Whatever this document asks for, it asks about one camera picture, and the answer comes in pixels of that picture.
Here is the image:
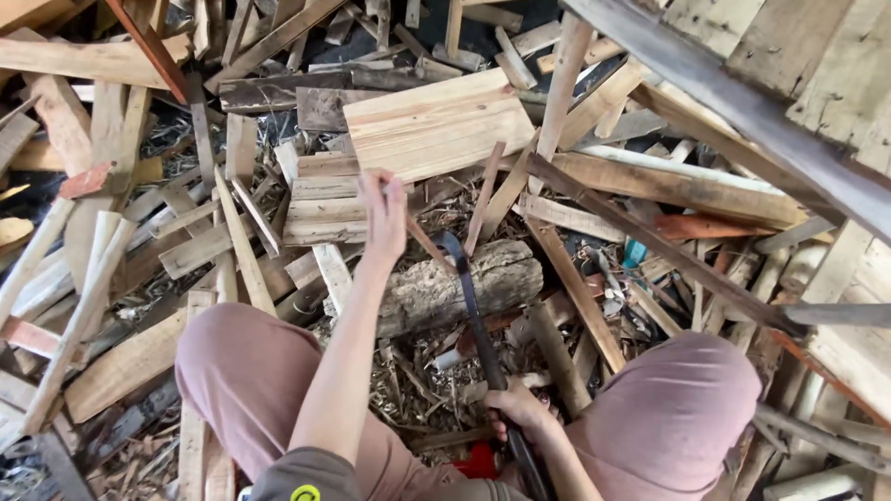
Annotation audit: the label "person's left hand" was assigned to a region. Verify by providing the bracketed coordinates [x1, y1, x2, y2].
[357, 168, 409, 264]

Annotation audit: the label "person's right hand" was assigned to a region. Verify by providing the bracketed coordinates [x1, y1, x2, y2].
[484, 379, 562, 447]

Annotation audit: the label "thin reddish wood stick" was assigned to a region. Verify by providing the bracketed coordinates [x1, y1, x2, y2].
[376, 171, 459, 276]

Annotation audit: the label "black machete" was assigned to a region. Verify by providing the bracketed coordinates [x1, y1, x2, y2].
[430, 230, 555, 501]

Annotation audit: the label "red plastic object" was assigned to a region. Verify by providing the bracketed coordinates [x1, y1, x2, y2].
[452, 441, 499, 481]

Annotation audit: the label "wide pale wood board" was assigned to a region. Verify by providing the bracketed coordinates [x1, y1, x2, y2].
[342, 67, 536, 185]

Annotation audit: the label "rough bark log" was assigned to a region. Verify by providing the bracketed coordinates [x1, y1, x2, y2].
[323, 239, 544, 340]

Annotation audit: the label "person's grey shirt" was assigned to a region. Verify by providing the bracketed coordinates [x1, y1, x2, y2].
[246, 446, 531, 501]

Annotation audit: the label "teal plastic object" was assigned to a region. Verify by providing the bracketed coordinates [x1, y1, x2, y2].
[621, 238, 649, 270]

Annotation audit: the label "person's pink trousers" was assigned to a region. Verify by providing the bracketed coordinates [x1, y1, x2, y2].
[174, 302, 764, 501]

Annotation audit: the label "long dark wood slat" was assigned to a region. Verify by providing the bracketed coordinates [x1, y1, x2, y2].
[525, 152, 810, 340]

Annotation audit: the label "heap of scrap wood slats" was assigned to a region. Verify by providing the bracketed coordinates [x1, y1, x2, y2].
[0, 0, 891, 501]

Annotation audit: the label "orange wood slat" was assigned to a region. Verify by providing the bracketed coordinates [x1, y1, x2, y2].
[653, 213, 775, 242]

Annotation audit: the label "grey metal bar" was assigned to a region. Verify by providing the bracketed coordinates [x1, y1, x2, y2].
[778, 302, 891, 328]

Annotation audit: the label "thick dark weathered beam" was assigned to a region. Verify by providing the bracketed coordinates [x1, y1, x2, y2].
[560, 0, 891, 246]

